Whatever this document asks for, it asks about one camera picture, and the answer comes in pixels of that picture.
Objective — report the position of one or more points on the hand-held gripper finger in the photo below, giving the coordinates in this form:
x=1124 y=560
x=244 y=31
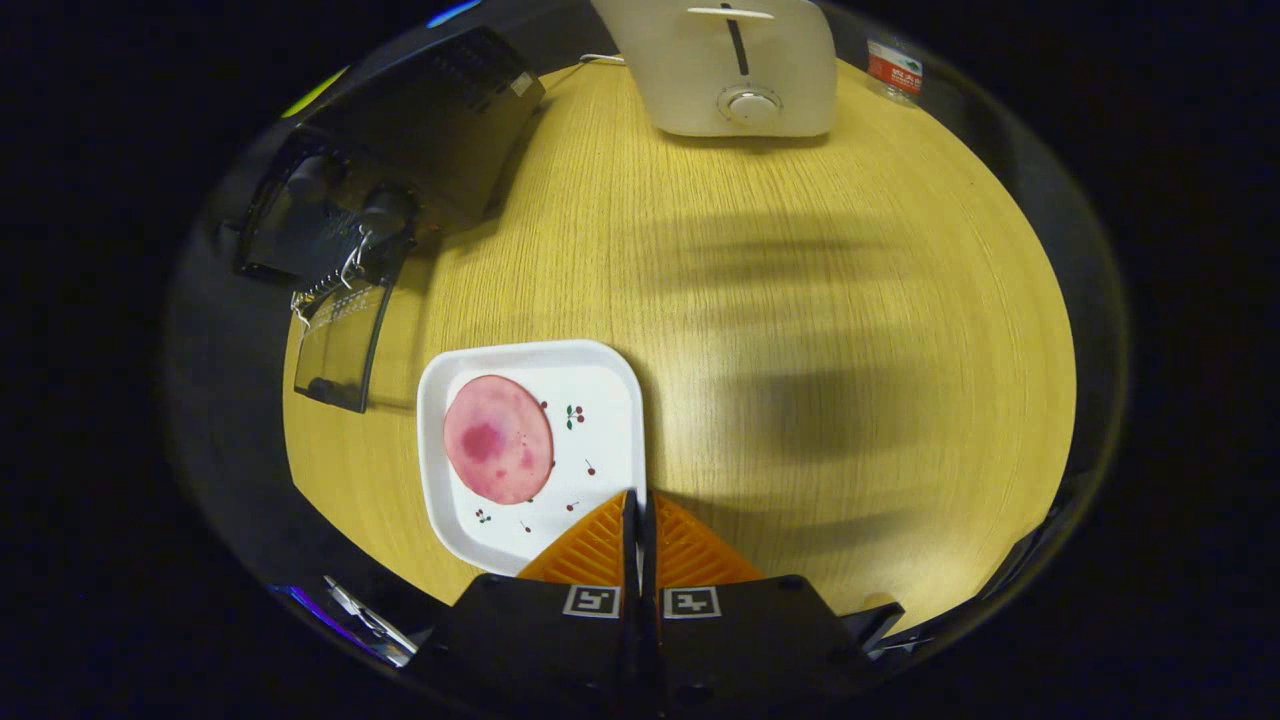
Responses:
x=631 y=560
x=649 y=560

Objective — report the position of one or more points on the white pop-up toaster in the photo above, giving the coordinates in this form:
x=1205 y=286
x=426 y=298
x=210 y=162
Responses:
x=690 y=70

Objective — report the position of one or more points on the clear bottle with red label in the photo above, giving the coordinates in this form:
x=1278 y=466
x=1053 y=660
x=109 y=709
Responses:
x=895 y=68

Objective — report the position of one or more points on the white cherry-print plate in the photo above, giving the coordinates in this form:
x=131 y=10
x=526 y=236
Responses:
x=600 y=400

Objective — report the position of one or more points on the black toaster oven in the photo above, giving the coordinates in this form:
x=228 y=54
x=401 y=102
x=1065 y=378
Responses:
x=440 y=120

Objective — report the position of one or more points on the pink ham slice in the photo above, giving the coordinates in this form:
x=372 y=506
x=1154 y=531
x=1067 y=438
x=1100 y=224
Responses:
x=498 y=440

